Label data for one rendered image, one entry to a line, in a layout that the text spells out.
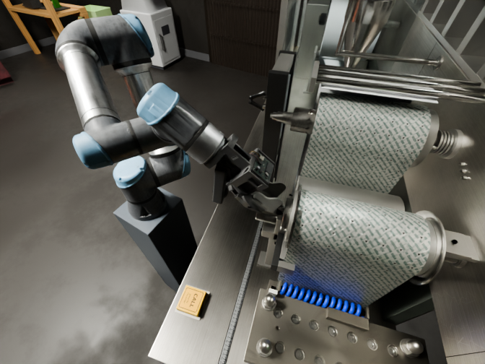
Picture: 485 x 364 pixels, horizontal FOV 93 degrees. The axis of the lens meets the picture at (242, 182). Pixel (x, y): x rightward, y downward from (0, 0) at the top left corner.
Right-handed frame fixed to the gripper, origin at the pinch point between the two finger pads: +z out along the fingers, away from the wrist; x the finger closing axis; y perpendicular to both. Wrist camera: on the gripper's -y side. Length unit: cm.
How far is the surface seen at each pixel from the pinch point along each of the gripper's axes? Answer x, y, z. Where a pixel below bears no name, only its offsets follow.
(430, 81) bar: 28.9, 33.7, 7.7
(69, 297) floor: -22, -175, -17
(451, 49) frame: 52, 40, 15
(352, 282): -8.2, 5.3, 21.9
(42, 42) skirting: 363, -440, -348
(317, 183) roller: 11.1, 5.4, 7.1
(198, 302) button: -17.7, -34.9, 7.0
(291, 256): -8.1, -0.7, 7.8
